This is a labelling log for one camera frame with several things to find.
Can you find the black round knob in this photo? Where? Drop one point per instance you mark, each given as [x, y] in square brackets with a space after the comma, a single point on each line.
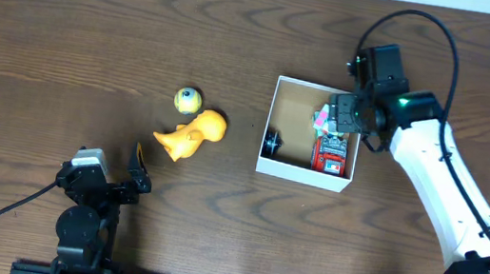
[271, 143]

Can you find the multicolour puzzle cube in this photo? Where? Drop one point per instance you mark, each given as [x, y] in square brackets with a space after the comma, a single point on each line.
[323, 125]

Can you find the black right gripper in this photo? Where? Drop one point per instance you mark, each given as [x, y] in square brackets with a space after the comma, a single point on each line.
[344, 117]

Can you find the white open cardboard box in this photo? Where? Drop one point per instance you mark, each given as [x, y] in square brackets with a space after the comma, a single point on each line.
[291, 116]

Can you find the orange toy dinosaur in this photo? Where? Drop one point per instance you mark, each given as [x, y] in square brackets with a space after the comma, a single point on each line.
[186, 139]

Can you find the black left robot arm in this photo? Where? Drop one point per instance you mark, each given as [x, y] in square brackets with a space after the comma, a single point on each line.
[86, 230]

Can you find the red grey toy truck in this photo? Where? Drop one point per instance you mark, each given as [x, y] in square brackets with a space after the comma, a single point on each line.
[329, 155]

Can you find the yellow grey ball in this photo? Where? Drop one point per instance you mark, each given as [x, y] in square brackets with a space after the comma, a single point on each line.
[188, 100]

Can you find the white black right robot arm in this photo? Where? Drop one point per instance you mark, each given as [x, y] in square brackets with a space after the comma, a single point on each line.
[412, 129]

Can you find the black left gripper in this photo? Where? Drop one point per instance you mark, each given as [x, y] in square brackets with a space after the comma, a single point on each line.
[110, 190]

